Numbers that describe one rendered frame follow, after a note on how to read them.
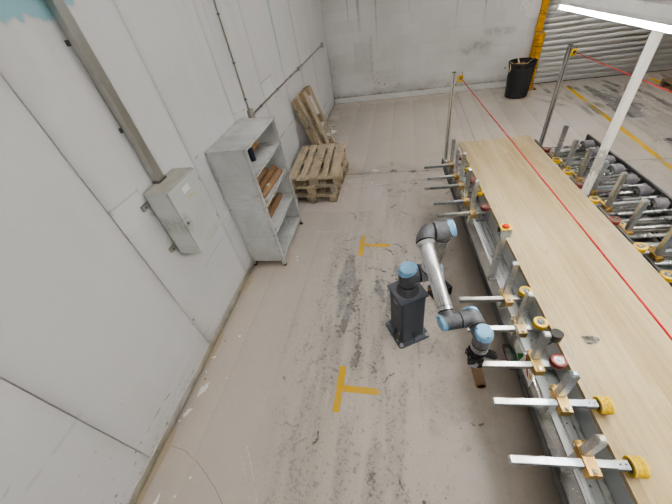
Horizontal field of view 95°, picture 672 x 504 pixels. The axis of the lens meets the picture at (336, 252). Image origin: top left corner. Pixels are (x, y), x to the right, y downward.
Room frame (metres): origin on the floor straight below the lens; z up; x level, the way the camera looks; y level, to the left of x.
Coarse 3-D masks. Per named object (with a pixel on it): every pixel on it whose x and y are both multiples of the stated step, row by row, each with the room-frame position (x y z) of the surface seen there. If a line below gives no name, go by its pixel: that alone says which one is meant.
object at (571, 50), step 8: (568, 48) 3.30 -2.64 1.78; (576, 48) 3.27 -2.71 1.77; (568, 56) 3.30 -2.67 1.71; (560, 72) 3.32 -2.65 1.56; (560, 80) 3.29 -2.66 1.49; (552, 96) 3.33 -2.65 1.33; (552, 104) 3.30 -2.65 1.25; (552, 112) 3.29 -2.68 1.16; (544, 128) 3.30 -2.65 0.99; (544, 136) 3.29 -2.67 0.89
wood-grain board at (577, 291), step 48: (480, 144) 3.38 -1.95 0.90; (528, 144) 3.16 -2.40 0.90; (528, 192) 2.28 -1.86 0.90; (576, 192) 2.14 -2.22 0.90; (528, 240) 1.67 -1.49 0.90; (576, 240) 1.57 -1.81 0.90; (624, 240) 1.48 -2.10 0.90; (576, 288) 1.16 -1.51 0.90; (624, 288) 1.09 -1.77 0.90; (576, 336) 0.84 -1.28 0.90; (624, 336) 0.79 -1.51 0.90; (576, 384) 0.60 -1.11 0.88; (624, 384) 0.55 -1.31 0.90; (624, 432) 0.35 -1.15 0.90; (624, 480) 0.19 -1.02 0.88
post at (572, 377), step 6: (570, 372) 0.55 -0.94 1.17; (576, 372) 0.55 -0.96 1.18; (564, 378) 0.56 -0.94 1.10; (570, 378) 0.54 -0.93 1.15; (576, 378) 0.53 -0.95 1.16; (558, 384) 0.56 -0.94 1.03; (564, 384) 0.54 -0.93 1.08; (570, 384) 0.53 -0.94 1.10; (558, 390) 0.55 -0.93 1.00; (564, 390) 0.53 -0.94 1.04; (570, 390) 0.52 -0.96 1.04; (564, 396) 0.53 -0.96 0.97; (540, 408) 0.57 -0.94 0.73; (546, 408) 0.54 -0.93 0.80; (552, 408) 0.53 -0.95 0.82; (546, 414) 0.53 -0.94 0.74
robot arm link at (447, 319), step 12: (420, 228) 1.48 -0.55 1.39; (432, 228) 1.44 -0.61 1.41; (420, 240) 1.39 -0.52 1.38; (432, 240) 1.38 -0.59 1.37; (432, 252) 1.31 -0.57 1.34; (432, 264) 1.24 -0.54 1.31; (432, 276) 1.18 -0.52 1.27; (432, 288) 1.13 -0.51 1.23; (444, 288) 1.10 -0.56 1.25; (444, 300) 1.03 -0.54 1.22; (444, 312) 0.97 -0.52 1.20; (456, 312) 0.97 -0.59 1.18; (444, 324) 0.92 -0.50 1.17; (456, 324) 0.91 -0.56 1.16
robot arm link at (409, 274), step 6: (402, 264) 1.71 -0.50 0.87; (408, 264) 1.69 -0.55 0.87; (414, 264) 1.68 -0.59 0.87; (402, 270) 1.65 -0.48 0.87; (408, 270) 1.63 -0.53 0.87; (414, 270) 1.62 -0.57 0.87; (420, 270) 1.63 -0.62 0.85; (402, 276) 1.62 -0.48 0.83; (408, 276) 1.59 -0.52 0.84; (414, 276) 1.60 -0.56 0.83; (420, 276) 1.60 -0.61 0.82; (402, 282) 1.62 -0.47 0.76; (408, 282) 1.59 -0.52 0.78; (414, 282) 1.59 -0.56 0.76; (420, 282) 1.60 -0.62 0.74; (408, 288) 1.59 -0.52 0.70
